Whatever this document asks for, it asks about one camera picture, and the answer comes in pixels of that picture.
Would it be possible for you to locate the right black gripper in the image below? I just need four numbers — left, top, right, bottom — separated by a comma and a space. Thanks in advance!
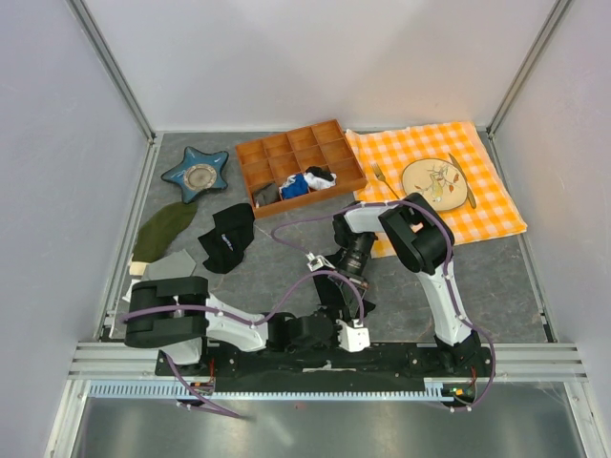
327, 231, 375, 316

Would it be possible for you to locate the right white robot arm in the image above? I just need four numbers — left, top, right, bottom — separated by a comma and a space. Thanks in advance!
332, 193, 495, 376

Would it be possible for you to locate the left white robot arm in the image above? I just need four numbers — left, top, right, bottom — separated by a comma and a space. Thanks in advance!
121, 268, 370, 375

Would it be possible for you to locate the rolled black white underwear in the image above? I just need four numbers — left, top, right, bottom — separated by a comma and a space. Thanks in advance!
304, 166, 337, 191

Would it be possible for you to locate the rolled blue underwear in tray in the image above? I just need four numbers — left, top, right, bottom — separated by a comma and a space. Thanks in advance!
279, 174, 309, 200

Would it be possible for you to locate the rolled grey underwear in tray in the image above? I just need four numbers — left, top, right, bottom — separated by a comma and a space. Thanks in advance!
252, 182, 281, 208

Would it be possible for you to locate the black underwear with logo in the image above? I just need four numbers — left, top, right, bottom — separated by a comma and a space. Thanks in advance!
198, 203, 255, 274

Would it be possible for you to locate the grey underwear on table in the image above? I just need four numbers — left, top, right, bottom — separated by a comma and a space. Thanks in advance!
142, 250, 196, 281

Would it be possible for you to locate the olive green underwear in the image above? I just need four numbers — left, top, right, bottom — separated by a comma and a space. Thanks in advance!
129, 202, 198, 277

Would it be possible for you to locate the gold fork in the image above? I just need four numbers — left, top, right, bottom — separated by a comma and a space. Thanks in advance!
370, 162, 400, 199

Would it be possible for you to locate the beige decorated plate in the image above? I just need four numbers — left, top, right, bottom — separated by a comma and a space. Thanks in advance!
401, 158, 469, 213

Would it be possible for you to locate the orange checkered tablecloth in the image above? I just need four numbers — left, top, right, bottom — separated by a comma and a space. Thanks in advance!
346, 121, 527, 244

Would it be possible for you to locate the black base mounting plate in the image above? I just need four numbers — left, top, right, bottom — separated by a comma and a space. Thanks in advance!
177, 340, 492, 394

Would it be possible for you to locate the orange compartment organizer tray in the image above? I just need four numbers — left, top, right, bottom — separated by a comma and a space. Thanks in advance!
236, 119, 368, 219

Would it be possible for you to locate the blue star-shaped dish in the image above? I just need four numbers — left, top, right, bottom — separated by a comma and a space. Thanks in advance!
161, 146, 229, 203

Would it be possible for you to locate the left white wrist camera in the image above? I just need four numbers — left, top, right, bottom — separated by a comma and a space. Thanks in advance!
336, 320, 370, 353

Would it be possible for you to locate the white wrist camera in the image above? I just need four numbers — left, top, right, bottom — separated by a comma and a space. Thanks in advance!
306, 253, 335, 272
336, 320, 370, 353

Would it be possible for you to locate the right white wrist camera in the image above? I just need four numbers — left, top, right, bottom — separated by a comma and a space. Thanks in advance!
306, 253, 335, 272

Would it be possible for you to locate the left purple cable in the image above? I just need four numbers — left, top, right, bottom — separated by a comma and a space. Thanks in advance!
118, 270, 367, 419

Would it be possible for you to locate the purple cable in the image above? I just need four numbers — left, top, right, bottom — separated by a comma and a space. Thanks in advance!
270, 198, 497, 414
118, 270, 367, 419

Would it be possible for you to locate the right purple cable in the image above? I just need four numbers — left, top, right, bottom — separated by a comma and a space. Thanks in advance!
270, 198, 497, 414

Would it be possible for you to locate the grey slotted cable duct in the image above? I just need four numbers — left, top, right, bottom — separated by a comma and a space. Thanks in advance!
88, 380, 454, 402

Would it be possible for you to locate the right aluminium frame post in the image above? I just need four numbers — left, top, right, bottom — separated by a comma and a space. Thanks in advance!
486, 0, 574, 141

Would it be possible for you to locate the aluminium frame post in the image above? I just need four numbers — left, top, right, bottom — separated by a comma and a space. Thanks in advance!
486, 0, 574, 141
66, 0, 157, 144

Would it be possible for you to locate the left aluminium frame post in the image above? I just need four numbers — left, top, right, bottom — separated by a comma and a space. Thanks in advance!
66, 0, 157, 144

